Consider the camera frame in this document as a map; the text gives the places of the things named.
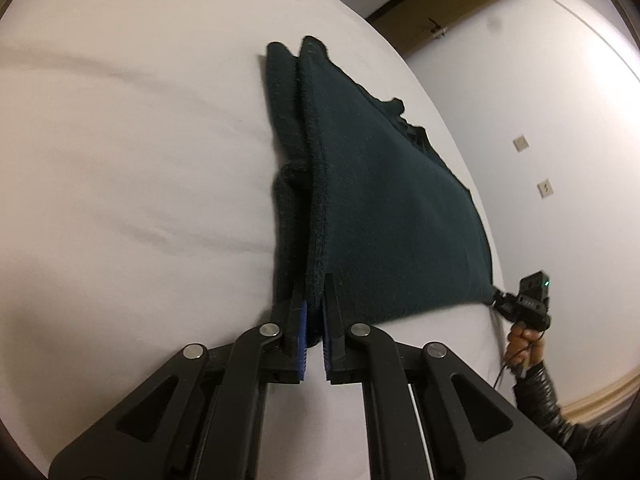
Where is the dark green cloth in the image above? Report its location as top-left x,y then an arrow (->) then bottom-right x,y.
265,36 -> 494,345

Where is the black leather sleeve forearm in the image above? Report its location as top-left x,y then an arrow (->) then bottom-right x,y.
513,363 -> 639,480

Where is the right hand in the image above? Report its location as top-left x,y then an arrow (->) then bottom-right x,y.
504,323 -> 546,372

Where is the white bed mattress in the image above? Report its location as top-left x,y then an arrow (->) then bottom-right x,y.
0,0 -> 519,480

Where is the brown wooden door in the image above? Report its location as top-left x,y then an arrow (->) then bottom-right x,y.
368,0 -> 500,56

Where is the black cable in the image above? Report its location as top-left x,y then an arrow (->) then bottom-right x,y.
491,331 -> 547,390

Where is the upper wall socket plate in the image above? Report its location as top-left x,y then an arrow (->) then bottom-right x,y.
537,179 -> 554,198

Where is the wall socket plate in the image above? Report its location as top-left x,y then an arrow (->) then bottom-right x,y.
537,179 -> 554,198
513,136 -> 529,153

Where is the lower wall socket plate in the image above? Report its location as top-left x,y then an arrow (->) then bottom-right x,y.
513,136 -> 529,153

